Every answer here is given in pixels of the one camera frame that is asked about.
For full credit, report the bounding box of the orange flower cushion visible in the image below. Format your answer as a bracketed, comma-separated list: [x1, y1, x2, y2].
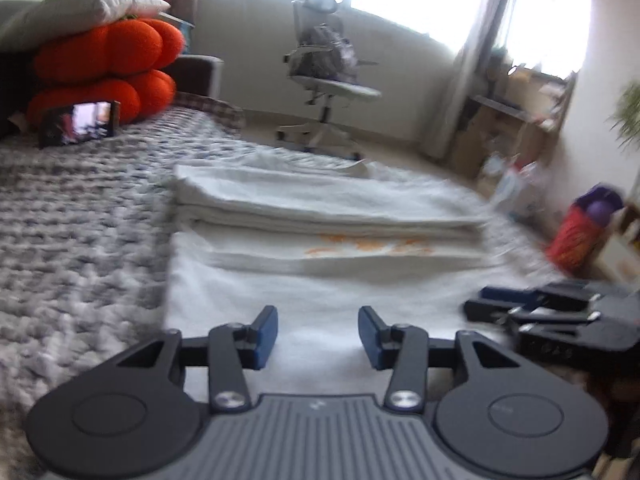
[26, 18, 184, 127]

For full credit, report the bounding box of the red bucket with purple toy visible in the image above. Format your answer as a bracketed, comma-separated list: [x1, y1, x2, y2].
[546, 184, 624, 274]

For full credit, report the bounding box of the grey checked quilt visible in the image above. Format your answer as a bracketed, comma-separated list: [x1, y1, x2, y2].
[0, 90, 591, 466]

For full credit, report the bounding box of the white cardboard box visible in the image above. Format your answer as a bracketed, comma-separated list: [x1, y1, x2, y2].
[489, 162, 540, 221]

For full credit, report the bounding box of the white printed t-shirt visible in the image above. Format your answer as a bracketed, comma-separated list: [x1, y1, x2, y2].
[165, 148, 561, 395]

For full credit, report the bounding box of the dark grey sofa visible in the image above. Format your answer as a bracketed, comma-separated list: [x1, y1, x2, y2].
[1, 16, 220, 132]

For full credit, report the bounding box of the wooden shelf unit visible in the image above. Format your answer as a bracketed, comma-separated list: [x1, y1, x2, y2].
[448, 49, 578, 198]

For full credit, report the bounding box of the smartphone showing video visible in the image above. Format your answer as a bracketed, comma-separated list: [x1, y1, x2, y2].
[38, 101, 120, 148]

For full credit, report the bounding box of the grey right curtain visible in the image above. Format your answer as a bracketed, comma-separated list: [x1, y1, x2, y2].
[420, 0, 508, 160]

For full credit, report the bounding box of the green potted plant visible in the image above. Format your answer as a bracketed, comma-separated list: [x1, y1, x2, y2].
[611, 79, 640, 150]

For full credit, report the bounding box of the grey office chair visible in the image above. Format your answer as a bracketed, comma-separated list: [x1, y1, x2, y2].
[276, 0, 382, 162]

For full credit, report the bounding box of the grey backpack on chair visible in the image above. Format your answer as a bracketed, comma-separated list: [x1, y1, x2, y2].
[290, 23, 358, 82]

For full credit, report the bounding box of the white pillow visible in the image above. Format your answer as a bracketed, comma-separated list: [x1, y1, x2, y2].
[1, 0, 170, 52]

